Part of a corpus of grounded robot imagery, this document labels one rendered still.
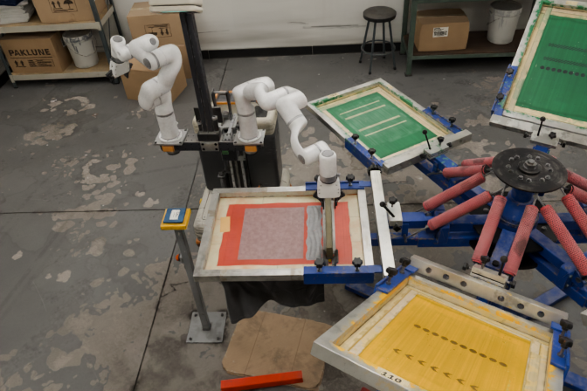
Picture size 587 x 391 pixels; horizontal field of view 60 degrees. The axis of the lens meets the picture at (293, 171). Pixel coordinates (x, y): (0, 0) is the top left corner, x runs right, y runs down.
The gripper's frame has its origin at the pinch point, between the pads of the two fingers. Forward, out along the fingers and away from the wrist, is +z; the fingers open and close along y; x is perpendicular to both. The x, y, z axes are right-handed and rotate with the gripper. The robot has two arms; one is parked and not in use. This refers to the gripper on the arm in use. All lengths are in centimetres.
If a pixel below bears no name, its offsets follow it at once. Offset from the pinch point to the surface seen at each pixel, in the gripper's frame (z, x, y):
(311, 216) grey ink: 17.3, -10.2, 9.0
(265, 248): 17.7, 9.7, 30.4
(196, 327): 112, -13, 84
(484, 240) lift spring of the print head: -1, 26, -62
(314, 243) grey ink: 17.2, 7.5, 7.7
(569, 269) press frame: 10, 32, -96
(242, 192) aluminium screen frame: 14, -26, 44
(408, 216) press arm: 9.6, -0.8, -36.2
